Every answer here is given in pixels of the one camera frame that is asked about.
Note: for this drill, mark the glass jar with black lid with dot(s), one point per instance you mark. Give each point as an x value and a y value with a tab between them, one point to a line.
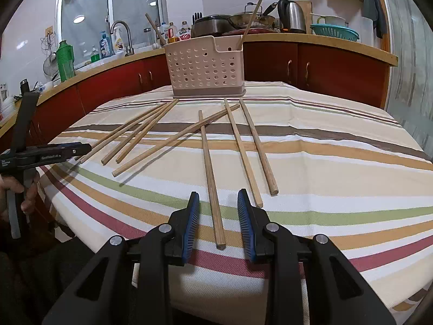
148	37

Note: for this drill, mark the white bottle with blue cap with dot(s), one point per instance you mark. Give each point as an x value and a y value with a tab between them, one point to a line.
164	30

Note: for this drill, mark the white bowl with blue print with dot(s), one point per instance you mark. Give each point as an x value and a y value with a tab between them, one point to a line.
45	87

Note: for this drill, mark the green thermos bottle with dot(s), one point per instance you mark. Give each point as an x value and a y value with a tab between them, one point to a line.
65	62

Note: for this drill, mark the red and white packet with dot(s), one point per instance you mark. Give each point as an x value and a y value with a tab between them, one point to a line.
185	35

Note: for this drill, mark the white spray cleaner bottle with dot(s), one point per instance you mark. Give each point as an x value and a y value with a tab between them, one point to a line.
118	44

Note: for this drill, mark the white plastic container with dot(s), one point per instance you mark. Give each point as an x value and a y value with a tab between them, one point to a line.
367	37

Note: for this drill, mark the wooden cutting board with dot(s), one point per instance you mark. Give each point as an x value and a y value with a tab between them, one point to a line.
307	13

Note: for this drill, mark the teal plastic colander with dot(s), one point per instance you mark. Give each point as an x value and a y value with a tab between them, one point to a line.
335	34

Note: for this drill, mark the pink perforated utensil holder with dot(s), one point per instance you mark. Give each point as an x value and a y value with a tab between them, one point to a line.
203	71

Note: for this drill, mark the steel wok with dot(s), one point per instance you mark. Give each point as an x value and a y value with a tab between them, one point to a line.
264	20

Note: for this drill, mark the red induction cooker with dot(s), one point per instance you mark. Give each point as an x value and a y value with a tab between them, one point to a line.
264	30

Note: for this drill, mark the knife block with knives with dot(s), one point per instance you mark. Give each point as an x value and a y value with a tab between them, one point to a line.
198	18

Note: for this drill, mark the red kitchen base cabinet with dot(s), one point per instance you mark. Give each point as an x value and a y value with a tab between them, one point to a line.
338	74

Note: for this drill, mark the wok lid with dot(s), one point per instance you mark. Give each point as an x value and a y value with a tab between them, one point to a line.
250	6

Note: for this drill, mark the white enamel basin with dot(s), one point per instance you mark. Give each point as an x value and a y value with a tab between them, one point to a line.
331	20

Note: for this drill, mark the steel electric kettle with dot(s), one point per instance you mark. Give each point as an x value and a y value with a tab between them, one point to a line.
294	17

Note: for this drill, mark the small seasoning bottle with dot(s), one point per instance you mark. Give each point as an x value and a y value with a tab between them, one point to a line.
184	27

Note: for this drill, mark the dark blue hanging cloth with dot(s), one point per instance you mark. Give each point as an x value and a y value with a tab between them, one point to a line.
372	6

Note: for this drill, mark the black flask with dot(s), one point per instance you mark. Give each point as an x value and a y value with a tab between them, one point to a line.
23	86

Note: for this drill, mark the aluminium sliding window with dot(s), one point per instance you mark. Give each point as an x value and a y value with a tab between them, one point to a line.
88	17

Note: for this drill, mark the small green soap bottle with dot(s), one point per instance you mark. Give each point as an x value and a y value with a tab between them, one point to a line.
95	57

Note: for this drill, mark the grey rice cooker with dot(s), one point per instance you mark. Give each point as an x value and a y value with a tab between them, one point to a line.
211	25

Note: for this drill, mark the person's left hand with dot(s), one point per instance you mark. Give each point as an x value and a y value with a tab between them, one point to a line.
12	184

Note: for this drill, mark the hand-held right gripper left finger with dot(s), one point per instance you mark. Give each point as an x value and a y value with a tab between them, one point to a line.
191	230

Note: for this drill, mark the blue dish soap bottle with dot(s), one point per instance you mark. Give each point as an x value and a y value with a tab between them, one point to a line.
105	47

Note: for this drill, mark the hanging mesh strainer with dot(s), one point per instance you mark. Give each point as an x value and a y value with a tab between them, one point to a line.
49	66

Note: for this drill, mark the glass door with wooden frame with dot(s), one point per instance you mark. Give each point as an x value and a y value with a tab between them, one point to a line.
409	57

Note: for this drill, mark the striped tablecloth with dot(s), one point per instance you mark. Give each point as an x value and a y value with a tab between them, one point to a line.
321	176

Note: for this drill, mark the amber cooking oil bottle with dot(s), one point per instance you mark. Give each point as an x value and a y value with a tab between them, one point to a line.
173	34

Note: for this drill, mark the person's dark clothing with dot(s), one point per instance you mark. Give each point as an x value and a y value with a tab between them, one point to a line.
27	277

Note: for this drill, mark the steel sink faucet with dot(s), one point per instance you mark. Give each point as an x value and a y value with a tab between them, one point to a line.
130	40

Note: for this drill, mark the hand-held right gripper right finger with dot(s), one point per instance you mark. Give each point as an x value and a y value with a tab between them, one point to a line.
245	230

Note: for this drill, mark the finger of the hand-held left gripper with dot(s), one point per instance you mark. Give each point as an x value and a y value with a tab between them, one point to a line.
81	149

